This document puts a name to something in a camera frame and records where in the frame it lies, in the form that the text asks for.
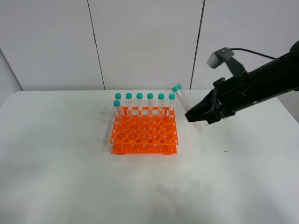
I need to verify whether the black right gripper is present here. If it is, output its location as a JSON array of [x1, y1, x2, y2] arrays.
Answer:
[[185, 72, 251, 124]]

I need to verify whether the green-capped test tube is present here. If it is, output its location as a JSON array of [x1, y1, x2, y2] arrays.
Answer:
[[172, 84, 202, 133]]

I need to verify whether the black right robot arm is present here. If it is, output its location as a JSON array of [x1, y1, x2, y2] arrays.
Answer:
[[185, 42, 299, 124]]

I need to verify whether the orange test tube rack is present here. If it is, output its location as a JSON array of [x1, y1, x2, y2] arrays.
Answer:
[[110, 106, 178, 155]]

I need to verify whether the second row left tube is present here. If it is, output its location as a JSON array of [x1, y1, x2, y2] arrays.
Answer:
[[114, 100, 122, 122]]

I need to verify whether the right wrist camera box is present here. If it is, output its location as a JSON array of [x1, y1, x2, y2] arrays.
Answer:
[[207, 47, 235, 69]]

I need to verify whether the right camera black cable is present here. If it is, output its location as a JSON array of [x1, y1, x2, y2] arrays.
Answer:
[[230, 48, 278, 59]]

